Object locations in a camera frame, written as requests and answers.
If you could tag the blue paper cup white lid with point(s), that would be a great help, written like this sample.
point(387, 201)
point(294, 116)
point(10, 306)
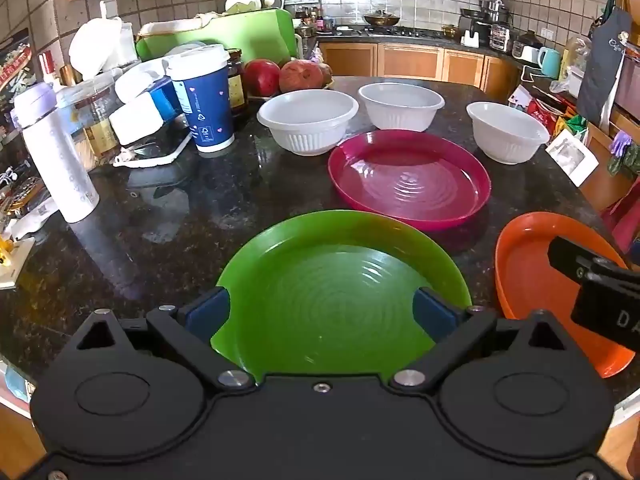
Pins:
point(205, 105)

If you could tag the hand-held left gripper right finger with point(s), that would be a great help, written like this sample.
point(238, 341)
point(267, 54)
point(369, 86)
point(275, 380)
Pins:
point(436, 312)

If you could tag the gas stove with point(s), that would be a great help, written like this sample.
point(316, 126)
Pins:
point(405, 31)

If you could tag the white blue tissue pack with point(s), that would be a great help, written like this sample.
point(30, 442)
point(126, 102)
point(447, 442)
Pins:
point(135, 120)
point(137, 85)

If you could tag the seasoning bottle rack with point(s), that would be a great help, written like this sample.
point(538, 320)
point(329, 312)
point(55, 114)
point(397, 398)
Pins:
point(312, 15)

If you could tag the magenta plastic plate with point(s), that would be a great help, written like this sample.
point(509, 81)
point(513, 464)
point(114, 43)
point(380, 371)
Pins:
point(410, 180)

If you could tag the red capped bottle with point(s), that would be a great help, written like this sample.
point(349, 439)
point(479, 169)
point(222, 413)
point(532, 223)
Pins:
point(49, 67)

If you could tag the red cloth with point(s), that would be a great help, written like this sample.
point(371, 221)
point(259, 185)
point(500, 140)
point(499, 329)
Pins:
point(625, 225)

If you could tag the wooden base cabinet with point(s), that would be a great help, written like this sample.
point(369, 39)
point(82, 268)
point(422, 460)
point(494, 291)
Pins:
point(410, 62)

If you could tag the green plastic plate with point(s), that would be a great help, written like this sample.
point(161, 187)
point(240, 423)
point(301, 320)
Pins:
point(330, 300)

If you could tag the teal mug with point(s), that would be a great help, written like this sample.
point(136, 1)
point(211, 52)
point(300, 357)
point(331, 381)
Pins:
point(549, 62)

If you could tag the red snack packaging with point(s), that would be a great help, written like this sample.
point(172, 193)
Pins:
point(542, 110)

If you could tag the dark glass jar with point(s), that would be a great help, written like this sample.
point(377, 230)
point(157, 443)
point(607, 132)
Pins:
point(237, 85)

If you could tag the steel cooking pot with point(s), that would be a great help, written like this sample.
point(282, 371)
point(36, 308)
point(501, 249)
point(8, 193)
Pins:
point(492, 10)

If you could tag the red pomegranate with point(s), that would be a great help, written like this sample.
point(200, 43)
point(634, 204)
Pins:
point(262, 77)

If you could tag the printed paper slip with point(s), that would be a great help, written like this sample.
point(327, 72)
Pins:
point(37, 220)

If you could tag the printed dark package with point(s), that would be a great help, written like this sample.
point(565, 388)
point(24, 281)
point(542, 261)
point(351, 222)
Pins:
point(15, 75)

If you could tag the white wall socket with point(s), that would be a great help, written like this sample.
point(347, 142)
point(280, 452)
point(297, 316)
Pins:
point(108, 8)

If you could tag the white knife holder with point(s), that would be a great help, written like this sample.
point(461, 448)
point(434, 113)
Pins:
point(470, 38)

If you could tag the golden figure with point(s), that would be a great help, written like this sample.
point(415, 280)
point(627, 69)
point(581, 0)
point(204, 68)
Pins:
point(6, 252)

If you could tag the pale green cabbage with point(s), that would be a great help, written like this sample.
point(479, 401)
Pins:
point(242, 1)

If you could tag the spice jar rack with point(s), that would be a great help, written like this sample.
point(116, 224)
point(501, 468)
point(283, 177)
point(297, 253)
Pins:
point(502, 37)

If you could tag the white cloth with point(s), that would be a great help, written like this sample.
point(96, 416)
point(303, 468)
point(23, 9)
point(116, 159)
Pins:
point(212, 17)

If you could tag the white plastic bag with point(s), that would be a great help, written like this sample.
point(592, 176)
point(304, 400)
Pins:
point(100, 45)

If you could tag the orange plastic plate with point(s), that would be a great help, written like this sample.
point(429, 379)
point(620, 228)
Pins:
point(525, 270)

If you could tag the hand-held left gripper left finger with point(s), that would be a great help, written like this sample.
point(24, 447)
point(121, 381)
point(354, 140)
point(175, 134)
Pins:
point(207, 312)

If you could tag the white plastic tray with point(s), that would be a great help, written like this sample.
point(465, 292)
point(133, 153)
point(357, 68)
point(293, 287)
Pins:
point(150, 157)

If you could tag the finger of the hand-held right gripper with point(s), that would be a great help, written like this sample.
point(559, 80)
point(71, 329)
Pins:
point(567, 255)

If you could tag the purple glove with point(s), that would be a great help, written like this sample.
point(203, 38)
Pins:
point(622, 144)

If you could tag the white flat box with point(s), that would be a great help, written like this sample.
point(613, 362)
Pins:
point(17, 272)

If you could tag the white ribbed plastic bowl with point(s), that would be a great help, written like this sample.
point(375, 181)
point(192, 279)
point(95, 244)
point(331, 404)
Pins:
point(505, 135)
point(305, 120)
point(400, 110)

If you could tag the black apron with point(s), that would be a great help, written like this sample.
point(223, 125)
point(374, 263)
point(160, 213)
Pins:
point(602, 65)

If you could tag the white bottle lavender lid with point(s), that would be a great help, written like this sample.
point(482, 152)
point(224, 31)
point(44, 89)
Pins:
point(60, 170)

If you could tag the green cutting board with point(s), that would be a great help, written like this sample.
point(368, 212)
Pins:
point(250, 35)

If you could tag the clear jar yellow label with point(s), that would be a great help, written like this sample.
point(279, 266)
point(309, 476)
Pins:
point(102, 130)

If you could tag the black coffee machine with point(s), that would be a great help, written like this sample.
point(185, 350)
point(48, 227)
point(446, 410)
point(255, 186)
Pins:
point(472, 25)

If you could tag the dark electric cooker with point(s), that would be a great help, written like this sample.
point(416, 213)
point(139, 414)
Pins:
point(527, 45)

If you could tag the dark wok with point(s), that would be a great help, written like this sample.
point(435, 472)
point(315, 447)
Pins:
point(381, 19)

